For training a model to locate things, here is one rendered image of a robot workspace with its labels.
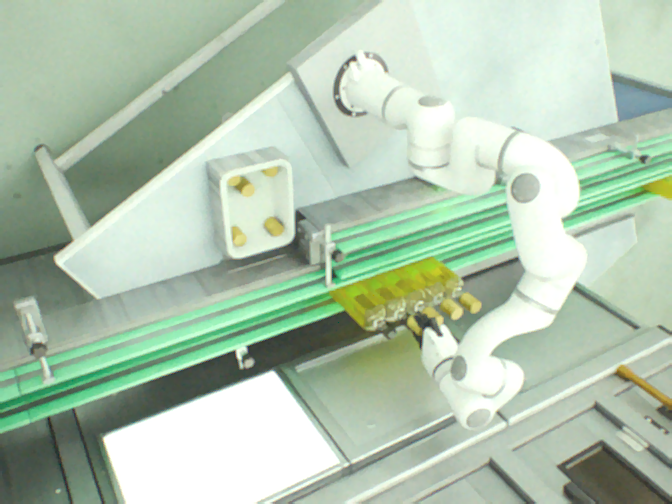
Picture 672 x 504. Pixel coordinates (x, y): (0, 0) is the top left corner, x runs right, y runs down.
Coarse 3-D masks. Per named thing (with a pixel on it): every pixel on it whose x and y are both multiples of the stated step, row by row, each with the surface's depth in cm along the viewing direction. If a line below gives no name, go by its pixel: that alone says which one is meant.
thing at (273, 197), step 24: (240, 168) 141; (264, 168) 144; (288, 168) 147; (264, 192) 155; (288, 192) 150; (240, 216) 155; (264, 216) 158; (288, 216) 154; (264, 240) 156; (288, 240) 156
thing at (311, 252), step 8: (304, 224) 157; (312, 224) 157; (304, 232) 156; (304, 240) 157; (304, 248) 158; (312, 248) 156; (320, 248) 157; (304, 256) 160; (312, 256) 157; (320, 256) 158; (312, 264) 158
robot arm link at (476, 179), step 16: (464, 128) 124; (480, 128) 122; (496, 128) 121; (464, 144) 124; (480, 144) 121; (496, 144) 119; (464, 160) 125; (480, 160) 123; (496, 160) 120; (432, 176) 134; (448, 176) 131; (464, 176) 127; (480, 176) 126; (464, 192) 129; (480, 192) 129
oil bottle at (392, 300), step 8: (360, 280) 159; (368, 280) 158; (376, 280) 158; (384, 280) 158; (368, 288) 156; (376, 288) 155; (384, 288) 155; (392, 288) 155; (376, 296) 153; (384, 296) 152; (392, 296) 152; (400, 296) 152; (384, 304) 151; (392, 304) 150; (400, 304) 151; (392, 312) 150; (392, 320) 152
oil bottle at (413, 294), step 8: (384, 272) 162; (392, 272) 162; (400, 272) 161; (392, 280) 159; (400, 280) 158; (408, 280) 158; (400, 288) 156; (408, 288) 156; (416, 288) 156; (408, 296) 153; (416, 296) 153; (424, 296) 154; (408, 304) 153; (416, 304) 153; (408, 312) 154; (416, 312) 154
